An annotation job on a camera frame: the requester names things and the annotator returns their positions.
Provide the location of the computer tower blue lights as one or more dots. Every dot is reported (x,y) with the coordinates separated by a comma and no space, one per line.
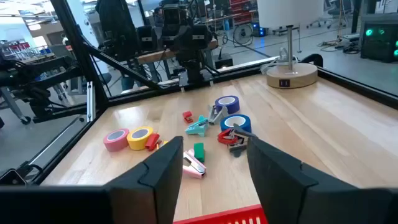
(258,29)

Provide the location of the red plastic basket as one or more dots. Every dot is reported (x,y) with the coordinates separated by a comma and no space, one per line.
(224,217)

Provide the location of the pink staple remover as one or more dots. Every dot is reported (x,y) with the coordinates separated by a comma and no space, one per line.
(192,166)

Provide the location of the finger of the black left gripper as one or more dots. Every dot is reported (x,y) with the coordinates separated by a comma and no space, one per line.
(202,37)
(146,39)

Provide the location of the small green stapler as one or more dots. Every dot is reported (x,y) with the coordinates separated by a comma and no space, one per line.
(199,152)

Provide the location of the yellow tape roll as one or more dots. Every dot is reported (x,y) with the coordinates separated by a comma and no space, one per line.
(136,144)

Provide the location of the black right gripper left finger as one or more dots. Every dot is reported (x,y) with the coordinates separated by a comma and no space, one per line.
(155,186)

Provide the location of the pink tape roll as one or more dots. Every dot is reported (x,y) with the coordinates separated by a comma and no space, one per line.
(113,146)

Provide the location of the person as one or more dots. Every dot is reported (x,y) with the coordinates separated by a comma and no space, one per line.
(158,15)

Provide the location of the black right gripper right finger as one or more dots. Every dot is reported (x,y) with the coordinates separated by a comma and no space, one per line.
(286,193)

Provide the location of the black wheeled equipment cart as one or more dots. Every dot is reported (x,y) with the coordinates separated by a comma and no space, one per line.
(34,81)

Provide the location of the black flat device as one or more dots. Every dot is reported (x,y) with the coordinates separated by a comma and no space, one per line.
(12,178)

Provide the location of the round floor fan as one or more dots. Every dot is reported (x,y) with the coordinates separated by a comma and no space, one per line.
(242,35)

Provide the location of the red parts shelf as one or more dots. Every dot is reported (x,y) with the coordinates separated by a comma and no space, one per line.
(244,12)

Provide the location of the black staple remover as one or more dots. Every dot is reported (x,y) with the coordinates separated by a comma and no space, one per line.
(237,149)

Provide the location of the computer tower green lights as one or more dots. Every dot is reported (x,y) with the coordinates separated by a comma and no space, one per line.
(381,40)

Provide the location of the white shade wooden base lamp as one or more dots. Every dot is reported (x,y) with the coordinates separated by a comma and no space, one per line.
(290,76)

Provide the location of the silver staple remover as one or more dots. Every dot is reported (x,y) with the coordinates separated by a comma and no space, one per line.
(216,115)

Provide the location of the black aluminium table frame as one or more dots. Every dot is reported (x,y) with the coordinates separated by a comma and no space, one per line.
(77,53)

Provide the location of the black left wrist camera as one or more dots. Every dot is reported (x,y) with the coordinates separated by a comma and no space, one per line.
(171,15)

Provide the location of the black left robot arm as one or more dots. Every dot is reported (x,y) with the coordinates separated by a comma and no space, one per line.
(194,67)

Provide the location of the silver frame bracket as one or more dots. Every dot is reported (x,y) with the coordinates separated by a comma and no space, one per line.
(90,102)

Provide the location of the purple tape roll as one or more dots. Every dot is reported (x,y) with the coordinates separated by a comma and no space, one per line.
(231,109)

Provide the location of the blue tape roll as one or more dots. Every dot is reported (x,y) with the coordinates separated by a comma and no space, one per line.
(245,124)

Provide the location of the teal staple remover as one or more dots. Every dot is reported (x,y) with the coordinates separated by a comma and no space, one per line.
(197,127)

